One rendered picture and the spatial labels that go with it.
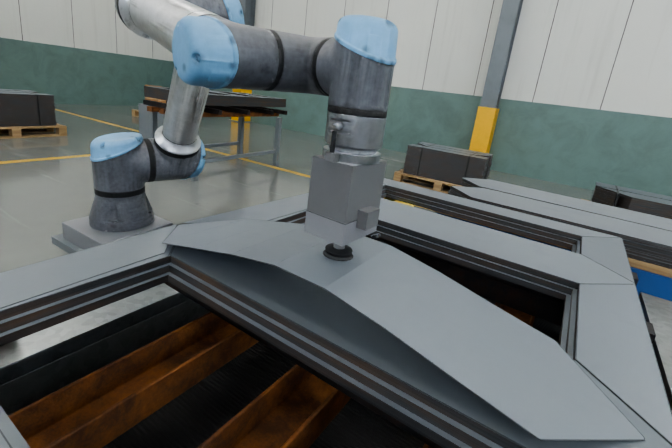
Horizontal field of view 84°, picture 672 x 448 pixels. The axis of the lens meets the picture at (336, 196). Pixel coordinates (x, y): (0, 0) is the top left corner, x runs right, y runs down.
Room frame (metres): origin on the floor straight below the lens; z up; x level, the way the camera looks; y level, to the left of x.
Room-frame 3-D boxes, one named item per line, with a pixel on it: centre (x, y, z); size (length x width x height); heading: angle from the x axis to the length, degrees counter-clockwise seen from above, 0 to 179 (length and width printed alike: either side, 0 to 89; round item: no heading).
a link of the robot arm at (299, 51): (0.55, 0.07, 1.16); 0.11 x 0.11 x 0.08; 43
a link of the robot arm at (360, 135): (0.48, -0.01, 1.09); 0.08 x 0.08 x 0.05
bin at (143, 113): (5.65, 2.68, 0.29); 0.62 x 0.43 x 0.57; 78
